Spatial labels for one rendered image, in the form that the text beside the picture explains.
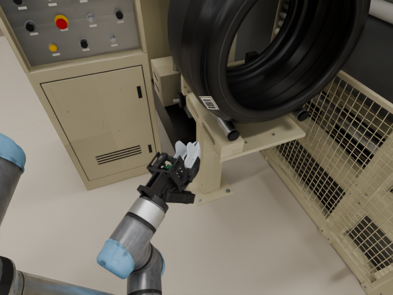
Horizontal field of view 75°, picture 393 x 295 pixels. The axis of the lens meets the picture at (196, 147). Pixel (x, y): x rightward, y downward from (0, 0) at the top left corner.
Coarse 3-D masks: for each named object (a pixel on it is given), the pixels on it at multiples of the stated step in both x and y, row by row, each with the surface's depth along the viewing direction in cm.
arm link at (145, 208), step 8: (136, 200) 56; (144, 200) 55; (152, 200) 56; (136, 208) 54; (144, 208) 54; (152, 208) 54; (160, 208) 55; (144, 216) 53; (152, 216) 54; (160, 216) 55; (152, 224) 53
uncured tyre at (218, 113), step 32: (192, 0) 60; (224, 0) 55; (256, 0) 55; (320, 0) 87; (352, 0) 66; (192, 32) 60; (224, 32) 58; (288, 32) 97; (320, 32) 90; (352, 32) 72; (192, 64) 65; (224, 64) 64; (256, 64) 102; (288, 64) 100; (320, 64) 90; (224, 96) 71; (256, 96) 99; (288, 96) 94
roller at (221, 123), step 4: (216, 116) 90; (216, 120) 90; (220, 120) 88; (224, 120) 88; (220, 124) 88; (224, 124) 87; (228, 124) 86; (232, 124) 86; (220, 128) 89; (224, 128) 86; (228, 128) 85; (232, 128) 85; (236, 128) 86; (224, 132) 87; (228, 132) 84; (232, 132) 84; (236, 132) 84; (228, 136) 84; (232, 136) 85; (236, 136) 86; (232, 140) 86
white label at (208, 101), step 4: (200, 96) 72; (204, 96) 72; (208, 96) 71; (204, 100) 73; (208, 100) 72; (212, 100) 72; (204, 104) 75; (208, 104) 74; (212, 104) 73; (208, 108) 76; (212, 108) 76; (216, 108) 75
